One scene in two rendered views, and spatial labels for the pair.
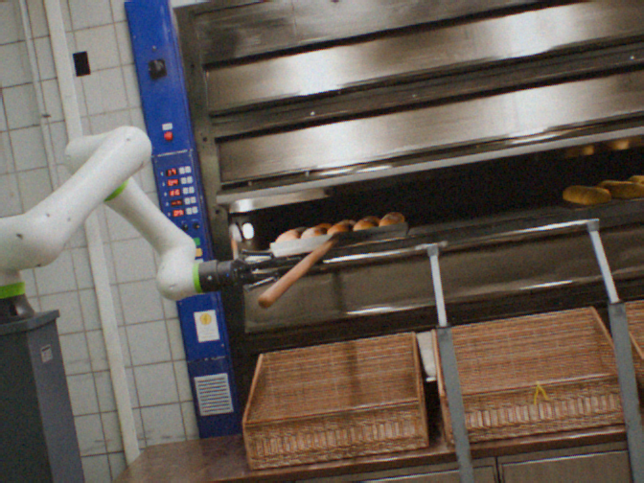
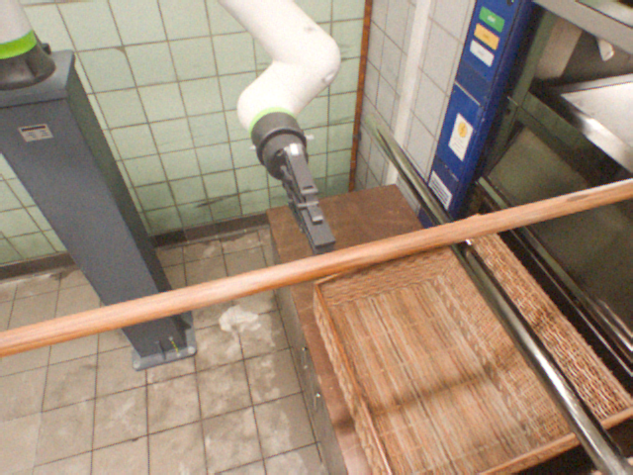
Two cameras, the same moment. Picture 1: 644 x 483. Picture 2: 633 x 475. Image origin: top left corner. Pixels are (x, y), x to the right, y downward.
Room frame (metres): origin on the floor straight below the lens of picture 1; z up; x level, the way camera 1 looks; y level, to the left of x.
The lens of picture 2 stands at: (2.55, -0.29, 1.63)
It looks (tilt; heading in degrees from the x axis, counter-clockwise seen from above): 48 degrees down; 66
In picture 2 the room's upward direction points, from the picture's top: straight up
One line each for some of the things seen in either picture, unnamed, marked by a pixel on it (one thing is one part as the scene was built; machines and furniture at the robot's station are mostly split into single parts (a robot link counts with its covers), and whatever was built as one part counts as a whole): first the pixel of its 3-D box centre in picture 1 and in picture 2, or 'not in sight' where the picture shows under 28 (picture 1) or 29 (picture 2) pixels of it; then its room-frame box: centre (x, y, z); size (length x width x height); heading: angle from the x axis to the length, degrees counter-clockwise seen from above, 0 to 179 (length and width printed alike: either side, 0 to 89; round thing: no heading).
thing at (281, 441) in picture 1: (336, 397); (440, 349); (3.02, 0.00, 0.72); 0.56 x 0.49 x 0.28; 83
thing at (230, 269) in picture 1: (237, 272); (289, 167); (2.74, 0.23, 1.19); 0.09 x 0.07 x 0.08; 83
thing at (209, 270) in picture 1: (212, 276); (281, 142); (2.75, 0.31, 1.19); 0.12 x 0.06 x 0.09; 173
